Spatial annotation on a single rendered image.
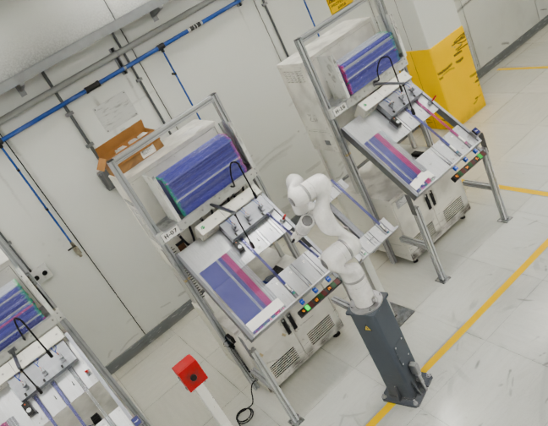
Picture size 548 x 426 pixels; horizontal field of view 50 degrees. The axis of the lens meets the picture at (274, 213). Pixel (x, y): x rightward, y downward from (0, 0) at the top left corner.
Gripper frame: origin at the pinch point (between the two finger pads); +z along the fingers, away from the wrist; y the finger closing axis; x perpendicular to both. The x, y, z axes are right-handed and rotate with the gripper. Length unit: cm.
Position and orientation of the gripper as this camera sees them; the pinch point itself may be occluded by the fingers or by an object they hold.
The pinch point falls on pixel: (297, 238)
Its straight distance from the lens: 354.2
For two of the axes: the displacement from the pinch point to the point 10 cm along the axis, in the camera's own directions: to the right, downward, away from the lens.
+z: -1.5, 3.6, 9.2
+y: -6.8, 6.4, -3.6
